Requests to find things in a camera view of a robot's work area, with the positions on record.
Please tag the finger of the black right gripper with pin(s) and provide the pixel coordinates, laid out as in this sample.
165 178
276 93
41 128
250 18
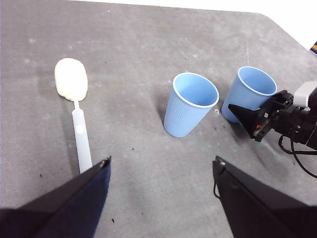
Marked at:
245 116
273 98

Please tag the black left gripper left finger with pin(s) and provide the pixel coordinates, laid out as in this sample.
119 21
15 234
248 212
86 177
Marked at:
62 213

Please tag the blue ribbed plastic cup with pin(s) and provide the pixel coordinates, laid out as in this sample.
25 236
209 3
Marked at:
183 116
244 91

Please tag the pale grey camera box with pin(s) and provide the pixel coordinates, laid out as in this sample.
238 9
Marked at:
305 94

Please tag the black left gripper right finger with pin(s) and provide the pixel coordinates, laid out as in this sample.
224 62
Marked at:
260 210

